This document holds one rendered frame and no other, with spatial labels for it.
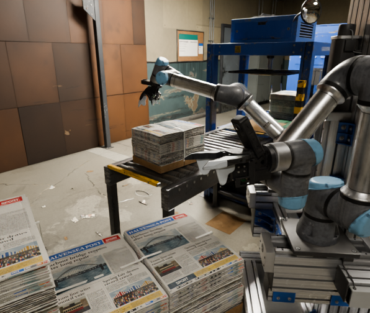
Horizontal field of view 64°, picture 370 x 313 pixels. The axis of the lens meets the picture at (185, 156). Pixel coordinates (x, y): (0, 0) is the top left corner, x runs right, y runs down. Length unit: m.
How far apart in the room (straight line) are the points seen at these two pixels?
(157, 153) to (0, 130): 2.99
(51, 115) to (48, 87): 0.38
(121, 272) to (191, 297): 0.22
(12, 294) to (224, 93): 1.25
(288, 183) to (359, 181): 0.26
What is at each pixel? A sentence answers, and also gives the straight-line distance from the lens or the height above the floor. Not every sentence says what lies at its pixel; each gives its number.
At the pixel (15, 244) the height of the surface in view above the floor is 1.07.
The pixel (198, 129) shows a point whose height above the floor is 1.02.
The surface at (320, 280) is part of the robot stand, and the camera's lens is 1.33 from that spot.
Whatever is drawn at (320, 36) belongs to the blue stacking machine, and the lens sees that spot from 4.87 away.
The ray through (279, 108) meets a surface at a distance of 3.37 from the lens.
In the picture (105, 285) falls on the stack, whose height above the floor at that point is 0.83.
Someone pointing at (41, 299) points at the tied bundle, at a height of 0.98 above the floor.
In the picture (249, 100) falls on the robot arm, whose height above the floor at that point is 1.22.
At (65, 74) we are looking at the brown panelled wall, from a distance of 4.69.
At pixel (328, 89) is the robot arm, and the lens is 1.01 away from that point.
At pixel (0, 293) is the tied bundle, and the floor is 1.03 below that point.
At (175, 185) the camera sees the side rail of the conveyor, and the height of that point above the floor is 0.80.
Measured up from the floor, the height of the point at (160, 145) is 0.98.
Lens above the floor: 1.47
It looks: 19 degrees down
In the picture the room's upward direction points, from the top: straight up
